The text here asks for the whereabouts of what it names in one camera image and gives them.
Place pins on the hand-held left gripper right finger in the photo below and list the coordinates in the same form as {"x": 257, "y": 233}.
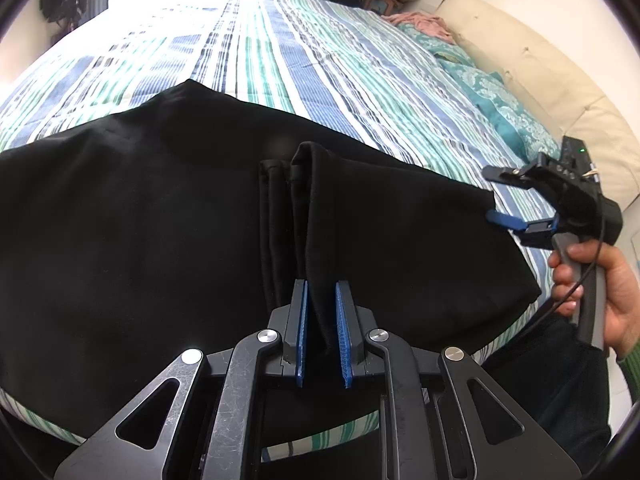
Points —
{"x": 343, "y": 330}

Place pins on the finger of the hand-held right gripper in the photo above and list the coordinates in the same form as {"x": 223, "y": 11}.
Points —
{"x": 510, "y": 174}
{"x": 530, "y": 232}

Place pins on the person's right leg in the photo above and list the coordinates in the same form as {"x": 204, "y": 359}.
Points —
{"x": 550, "y": 395}

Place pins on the pink cloth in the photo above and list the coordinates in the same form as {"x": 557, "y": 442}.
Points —
{"x": 420, "y": 25}

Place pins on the cream padded headboard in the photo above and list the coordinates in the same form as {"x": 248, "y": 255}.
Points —
{"x": 550, "y": 75}

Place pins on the bed with striped sheet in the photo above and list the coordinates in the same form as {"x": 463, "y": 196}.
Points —
{"x": 325, "y": 50}

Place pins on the black pants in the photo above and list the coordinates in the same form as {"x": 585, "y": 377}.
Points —
{"x": 150, "y": 210}

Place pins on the person's right hand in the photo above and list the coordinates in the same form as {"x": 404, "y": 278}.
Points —
{"x": 625, "y": 295}

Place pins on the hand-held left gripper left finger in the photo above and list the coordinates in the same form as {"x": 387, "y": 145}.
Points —
{"x": 301, "y": 330}

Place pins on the person's right forearm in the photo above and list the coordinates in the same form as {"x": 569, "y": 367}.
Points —
{"x": 631, "y": 370}

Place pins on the large teal patterned pillow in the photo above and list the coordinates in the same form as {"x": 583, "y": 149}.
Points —
{"x": 515, "y": 115}

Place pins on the brown stool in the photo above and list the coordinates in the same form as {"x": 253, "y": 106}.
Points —
{"x": 382, "y": 6}

